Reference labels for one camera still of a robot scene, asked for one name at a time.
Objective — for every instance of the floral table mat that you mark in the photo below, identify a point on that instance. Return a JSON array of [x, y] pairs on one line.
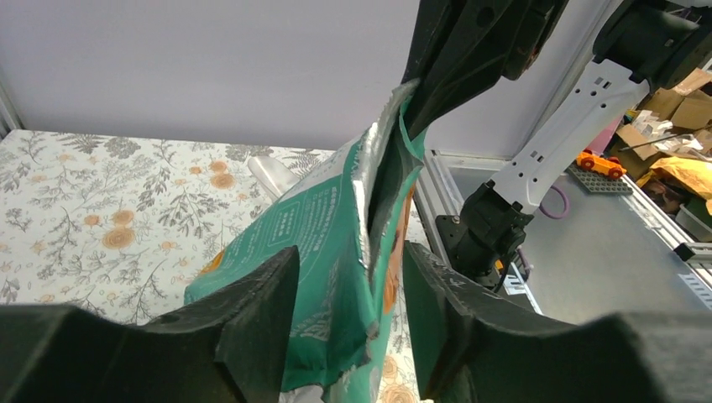
[[120, 226]]

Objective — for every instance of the green dog food bag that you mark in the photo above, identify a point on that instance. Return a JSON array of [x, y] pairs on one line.
[[345, 218]]

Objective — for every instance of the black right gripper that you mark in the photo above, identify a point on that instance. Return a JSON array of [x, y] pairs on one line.
[[460, 49]]

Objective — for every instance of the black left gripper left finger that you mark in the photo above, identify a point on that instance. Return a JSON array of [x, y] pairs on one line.
[[226, 347]]

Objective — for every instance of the clear plastic scoop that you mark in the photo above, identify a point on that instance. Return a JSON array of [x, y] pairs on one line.
[[275, 178]]

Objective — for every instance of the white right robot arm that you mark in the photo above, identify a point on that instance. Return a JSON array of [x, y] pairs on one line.
[[641, 48]]

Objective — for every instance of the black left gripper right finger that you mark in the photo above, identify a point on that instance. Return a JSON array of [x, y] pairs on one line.
[[468, 343]]

